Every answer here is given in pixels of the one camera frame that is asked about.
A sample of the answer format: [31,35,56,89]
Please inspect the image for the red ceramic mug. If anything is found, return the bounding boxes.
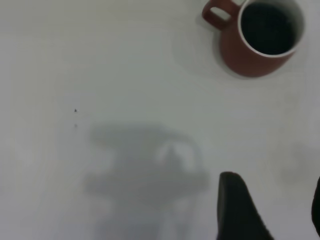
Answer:
[201,0,306,78]

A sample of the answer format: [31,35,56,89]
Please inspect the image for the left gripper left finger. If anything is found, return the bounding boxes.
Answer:
[216,171,276,240]

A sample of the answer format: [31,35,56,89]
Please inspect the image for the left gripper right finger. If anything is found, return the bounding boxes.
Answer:
[311,176,320,233]

